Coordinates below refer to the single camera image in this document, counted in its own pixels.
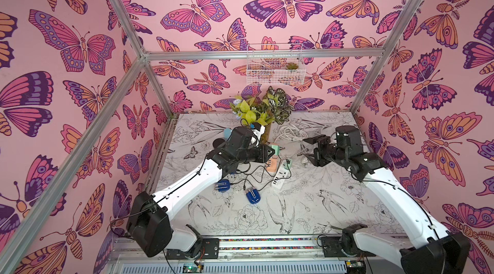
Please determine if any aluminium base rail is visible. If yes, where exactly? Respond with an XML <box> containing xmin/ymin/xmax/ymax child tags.
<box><xmin>103</xmin><ymin>234</ymin><xmax>403</xmax><ymax>273</ymax></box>

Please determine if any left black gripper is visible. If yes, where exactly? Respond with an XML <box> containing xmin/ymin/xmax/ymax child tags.
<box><xmin>236</xmin><ymin>145</ymin><xmax>275</xmax><ymax>166</ymax></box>

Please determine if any white coiled power cord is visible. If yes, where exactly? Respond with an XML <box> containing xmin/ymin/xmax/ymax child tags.
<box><xmin>277</xmin><ymin>119</ymin><xmax>329</xmax><ymax>159</ymax></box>

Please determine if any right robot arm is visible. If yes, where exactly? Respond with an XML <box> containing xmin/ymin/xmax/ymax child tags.
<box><xmin>303</xmin><ymin>126</ymin><xmax>471</xmax><ymax>273</ymax></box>

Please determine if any white power strip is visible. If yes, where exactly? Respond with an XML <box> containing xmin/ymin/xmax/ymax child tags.
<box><xmin>271</xmin><ymin>160</ymin><xmax>292</xmax><ymax>190</ymax></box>

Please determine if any potted green plant glass vase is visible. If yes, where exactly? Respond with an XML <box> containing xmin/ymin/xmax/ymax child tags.
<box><xmin>230</xmin><ymin>86</ymin><xmax>295</xmax><ymax>144</ymax></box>

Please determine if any pink power strip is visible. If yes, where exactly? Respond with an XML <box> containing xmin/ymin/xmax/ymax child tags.
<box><xmin>265</xmin><ymin>156</ymin><xmax>278</xmax><ymax>176</ymax></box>

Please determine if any green charger adapter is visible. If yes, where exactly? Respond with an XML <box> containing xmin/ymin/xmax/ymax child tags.
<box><xmin>284</xmin><ymin>159</ymin><xmax>292</xmax><ymax>170</ymax></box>
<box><xmin>270</xmin><ymin>144</ymin><xmax>280</xmax><ymax>155</ymax></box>

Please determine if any white wire basket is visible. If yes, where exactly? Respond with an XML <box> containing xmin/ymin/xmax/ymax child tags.
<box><xmin>245</xmin><ymin>44</ymin><xmax>306</xmax><ymax>86</ymax></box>

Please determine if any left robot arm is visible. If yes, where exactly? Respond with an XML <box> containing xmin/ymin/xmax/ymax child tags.
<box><xmin>127</xmin><ymin>124</ymin><xmax>275</xmax><ymax>258</ymax></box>

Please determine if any black round jar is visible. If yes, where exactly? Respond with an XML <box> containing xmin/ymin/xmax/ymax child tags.
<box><xmin>212</xmin><ymin>139</ymin><xmax>225</xmax><ymax>149</ymax></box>

